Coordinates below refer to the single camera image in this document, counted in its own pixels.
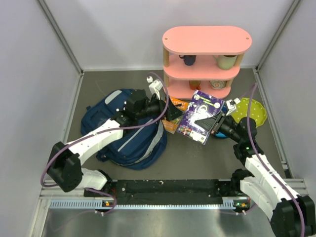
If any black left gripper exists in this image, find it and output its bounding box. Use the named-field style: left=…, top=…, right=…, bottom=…
left=136, top=92, right=184, bottom=122

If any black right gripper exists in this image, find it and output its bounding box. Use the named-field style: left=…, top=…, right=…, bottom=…
left=195, top=111, right=242, bottom=143

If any orange Treehouse book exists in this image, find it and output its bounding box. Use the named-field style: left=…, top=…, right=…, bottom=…
left=162, top=97, right=189, bottom=134

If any purple paperback book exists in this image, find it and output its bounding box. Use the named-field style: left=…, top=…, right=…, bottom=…
left=177, top=90, right=224, bottom=145

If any navy blue backpack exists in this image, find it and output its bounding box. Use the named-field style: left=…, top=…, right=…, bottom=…
left=80, top=89, right=167, bottom=170

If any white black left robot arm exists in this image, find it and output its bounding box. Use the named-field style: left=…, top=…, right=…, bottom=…
left=46, top=89, right=183, bottom=196

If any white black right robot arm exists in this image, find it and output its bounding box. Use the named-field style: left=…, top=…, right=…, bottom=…
left=195, top=113, right=316, bottom=237

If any blue dinosaur pencil case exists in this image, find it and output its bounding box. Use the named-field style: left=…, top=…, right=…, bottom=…
left=214, top=103, right=228, bottom=139

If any orange cup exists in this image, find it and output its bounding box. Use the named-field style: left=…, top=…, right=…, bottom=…
left=189, top=80, right=201, bottom=90

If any patterned flower-shaped bowl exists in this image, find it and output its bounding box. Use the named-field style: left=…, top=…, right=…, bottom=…
left=209, top=80, right=227, bottom=90

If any green polka dot plate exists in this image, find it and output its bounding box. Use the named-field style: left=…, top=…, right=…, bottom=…
left=232, top=97, right=267, bottom=127

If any dark blue mug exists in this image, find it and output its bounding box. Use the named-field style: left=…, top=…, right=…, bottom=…
left=179, top=55, right=197, bottom=66

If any pink three-tier shelf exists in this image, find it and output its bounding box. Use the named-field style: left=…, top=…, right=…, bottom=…
left=162, top=26, right=252, bottom=99

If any pale green mug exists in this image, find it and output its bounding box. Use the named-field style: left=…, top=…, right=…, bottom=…
left=213, top=55, right=237, bottom=70

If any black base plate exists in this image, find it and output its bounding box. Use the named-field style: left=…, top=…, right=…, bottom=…
left=83, top=179, right=247, bottom=205

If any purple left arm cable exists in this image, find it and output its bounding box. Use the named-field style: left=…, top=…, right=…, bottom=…
left=40, top=72, right=170, bottom=215

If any aluminium frame rail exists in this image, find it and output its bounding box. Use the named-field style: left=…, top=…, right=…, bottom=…
left=39, top=179, right=310, bottom=210

